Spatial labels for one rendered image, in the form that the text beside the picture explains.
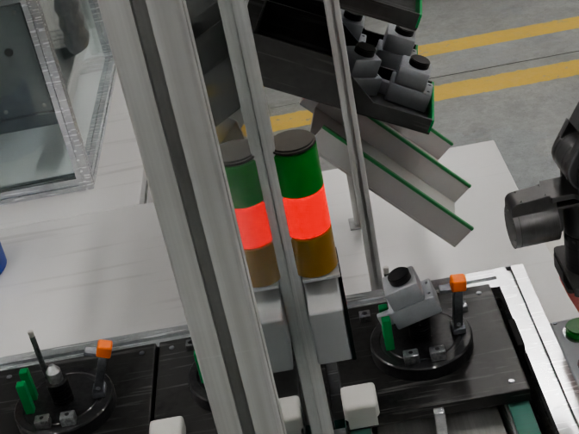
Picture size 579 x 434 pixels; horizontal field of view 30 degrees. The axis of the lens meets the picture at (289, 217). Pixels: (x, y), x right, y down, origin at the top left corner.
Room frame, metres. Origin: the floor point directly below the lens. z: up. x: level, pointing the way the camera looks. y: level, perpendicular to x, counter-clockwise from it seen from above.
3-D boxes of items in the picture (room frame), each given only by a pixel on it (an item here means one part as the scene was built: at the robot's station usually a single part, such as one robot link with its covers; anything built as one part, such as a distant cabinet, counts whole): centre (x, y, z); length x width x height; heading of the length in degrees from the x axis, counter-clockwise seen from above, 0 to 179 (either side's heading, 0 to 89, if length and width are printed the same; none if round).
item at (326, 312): (0.98, -0.02, 1.29); 0.12 x 0.05 x 0.25; 178
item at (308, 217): (0.98, -0.02, 1.33); 0.05 x 0.05 x 0.05
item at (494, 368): (1.17, -0.14, 0.96); 0.24 x 0.24 x 0.02; 88
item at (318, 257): (0.98, -0.02, 1.28); 0.05 x 0.05 x 0.05
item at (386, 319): (1.16, -0.10, 1.01); 0.01 x 0.01 x 0.05; 88
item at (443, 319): (1.17, -0.14, 0.98); 0.14 x 0.14 x 0.02
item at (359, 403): (1.08, -0.04, 0.97); 0.05 x 0.05 x 0.04; 88
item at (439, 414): (1.04, -0.14, 0.95); 0.01 x 0.01 x 0.04; 88
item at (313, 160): (0.98, -0.02, 1.38); 0.05 x 0.05 x 0.05
